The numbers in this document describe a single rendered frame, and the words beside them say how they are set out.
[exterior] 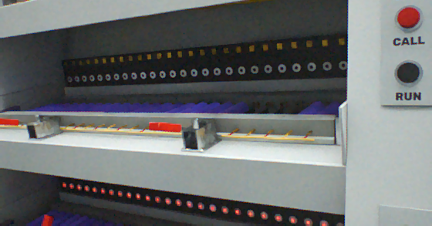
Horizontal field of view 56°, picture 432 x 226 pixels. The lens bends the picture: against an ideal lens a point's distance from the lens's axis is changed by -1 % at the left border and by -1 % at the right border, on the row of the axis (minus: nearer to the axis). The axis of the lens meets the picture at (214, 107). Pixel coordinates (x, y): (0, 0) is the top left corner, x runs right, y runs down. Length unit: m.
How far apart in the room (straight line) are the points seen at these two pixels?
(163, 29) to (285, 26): 0.22
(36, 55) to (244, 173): 0.55
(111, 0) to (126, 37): 0.25
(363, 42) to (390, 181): 0.11
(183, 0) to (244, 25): 0.19
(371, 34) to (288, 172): 0.14
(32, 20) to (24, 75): 0.20
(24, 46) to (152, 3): 0.39
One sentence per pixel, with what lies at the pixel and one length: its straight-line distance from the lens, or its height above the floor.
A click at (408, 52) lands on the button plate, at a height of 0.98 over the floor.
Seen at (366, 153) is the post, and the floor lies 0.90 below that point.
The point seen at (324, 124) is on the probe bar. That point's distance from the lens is 0.41.
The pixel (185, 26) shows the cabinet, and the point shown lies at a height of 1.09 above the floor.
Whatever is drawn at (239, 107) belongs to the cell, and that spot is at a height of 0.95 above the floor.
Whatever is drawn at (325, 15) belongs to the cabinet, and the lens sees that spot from 0.59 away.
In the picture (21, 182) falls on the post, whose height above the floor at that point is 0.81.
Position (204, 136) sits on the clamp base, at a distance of 0.43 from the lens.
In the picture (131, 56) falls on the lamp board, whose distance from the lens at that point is 0.70.
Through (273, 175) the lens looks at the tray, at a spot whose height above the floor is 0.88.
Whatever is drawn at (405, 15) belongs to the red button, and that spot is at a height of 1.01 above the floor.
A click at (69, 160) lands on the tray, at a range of 0.56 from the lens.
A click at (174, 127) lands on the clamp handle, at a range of 0.40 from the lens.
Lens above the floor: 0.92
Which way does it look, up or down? 3 degrees up
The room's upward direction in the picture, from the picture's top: 2 degrees clockwise
